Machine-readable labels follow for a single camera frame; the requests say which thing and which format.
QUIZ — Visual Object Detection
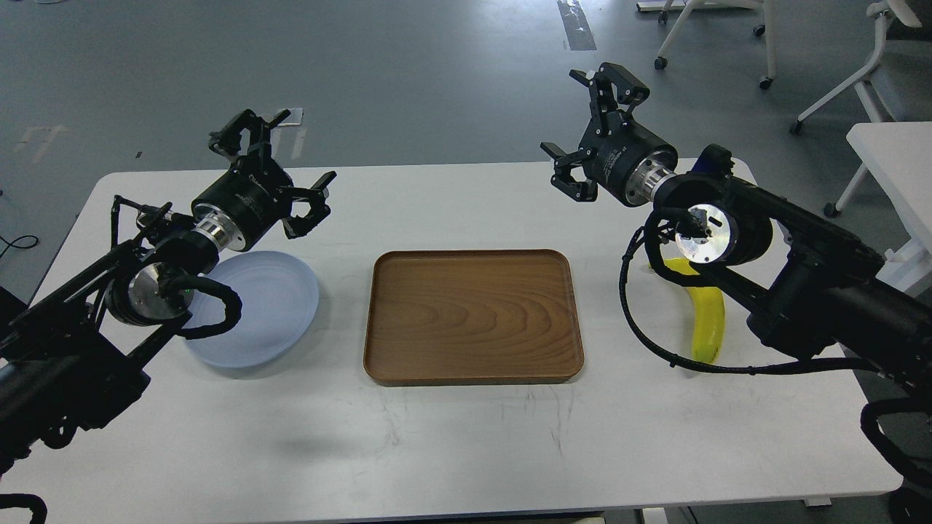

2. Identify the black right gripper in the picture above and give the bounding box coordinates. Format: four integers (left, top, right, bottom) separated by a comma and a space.
540, 63, 679, 207

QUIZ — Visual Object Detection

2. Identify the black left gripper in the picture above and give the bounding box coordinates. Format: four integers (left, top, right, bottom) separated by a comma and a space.
191, 109, 337, 253

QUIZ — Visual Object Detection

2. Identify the light blue plate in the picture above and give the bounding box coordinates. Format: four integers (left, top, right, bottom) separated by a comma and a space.
184, 251, 320, 369

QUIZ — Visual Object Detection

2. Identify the yellow banana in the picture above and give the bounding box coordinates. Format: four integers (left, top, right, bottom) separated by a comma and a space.
658, 278, 726, 365

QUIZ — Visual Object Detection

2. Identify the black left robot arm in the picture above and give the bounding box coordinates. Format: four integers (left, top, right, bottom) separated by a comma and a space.
1, 109, 336, 472

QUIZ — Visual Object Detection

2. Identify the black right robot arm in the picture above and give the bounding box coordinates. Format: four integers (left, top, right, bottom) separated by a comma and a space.
540, 63, 930, 409

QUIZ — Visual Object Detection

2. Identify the grey floor tape strip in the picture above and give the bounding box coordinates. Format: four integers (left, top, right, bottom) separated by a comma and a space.
556, 0, 597, 51

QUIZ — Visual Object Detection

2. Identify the white chair base with wheels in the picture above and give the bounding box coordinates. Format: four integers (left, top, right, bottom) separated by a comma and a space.
633, 1, 778, 92

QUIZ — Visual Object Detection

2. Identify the brown wooden tray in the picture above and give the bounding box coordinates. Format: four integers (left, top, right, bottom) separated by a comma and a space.
363, 249, 585, 386

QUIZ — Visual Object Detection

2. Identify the white side table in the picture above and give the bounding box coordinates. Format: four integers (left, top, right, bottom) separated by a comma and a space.
825, 122, 931, 296

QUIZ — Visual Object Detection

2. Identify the white office chair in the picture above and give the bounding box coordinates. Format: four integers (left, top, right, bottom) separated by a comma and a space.
789, 1, 931, 134

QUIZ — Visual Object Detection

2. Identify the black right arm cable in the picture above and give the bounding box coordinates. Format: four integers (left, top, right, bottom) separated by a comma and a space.
619, 208, 882, 376

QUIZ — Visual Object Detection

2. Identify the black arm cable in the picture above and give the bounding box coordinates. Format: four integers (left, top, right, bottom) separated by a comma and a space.
619, 208, 882, 376
162, 275, 243, 341

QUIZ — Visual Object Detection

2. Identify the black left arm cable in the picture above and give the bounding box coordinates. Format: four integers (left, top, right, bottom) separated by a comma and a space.
162, 275, 243, 341

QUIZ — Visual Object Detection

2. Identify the black floor cable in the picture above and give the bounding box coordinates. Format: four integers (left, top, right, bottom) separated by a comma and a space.
0, 234, 40, 260

